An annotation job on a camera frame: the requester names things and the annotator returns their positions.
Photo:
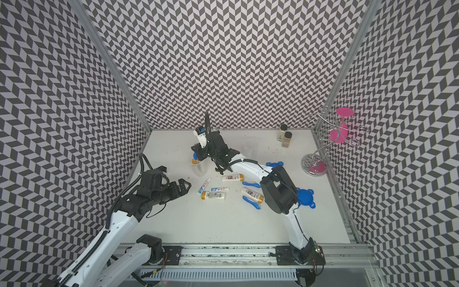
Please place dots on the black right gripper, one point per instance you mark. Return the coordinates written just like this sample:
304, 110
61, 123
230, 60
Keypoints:
198, 150

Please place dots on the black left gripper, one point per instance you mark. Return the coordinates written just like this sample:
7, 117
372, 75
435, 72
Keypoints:
183, 191

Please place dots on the blue lid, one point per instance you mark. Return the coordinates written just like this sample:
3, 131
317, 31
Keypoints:
274, 164
306, 198

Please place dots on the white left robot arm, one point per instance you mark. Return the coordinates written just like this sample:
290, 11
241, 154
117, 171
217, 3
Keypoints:
114, 226

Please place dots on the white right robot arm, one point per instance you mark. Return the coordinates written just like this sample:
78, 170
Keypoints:
279, 191

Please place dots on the small toothpaste tube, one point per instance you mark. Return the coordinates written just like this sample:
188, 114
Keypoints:
219, 189
203, 187

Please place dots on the blue toothbrush upper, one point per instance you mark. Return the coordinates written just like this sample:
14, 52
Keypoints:
251, 184

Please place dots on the blue toothbrush lower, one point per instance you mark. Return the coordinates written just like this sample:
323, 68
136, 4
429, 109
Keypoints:
254, 204

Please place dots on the aluminium front rail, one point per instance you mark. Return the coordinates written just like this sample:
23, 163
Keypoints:
351, 265

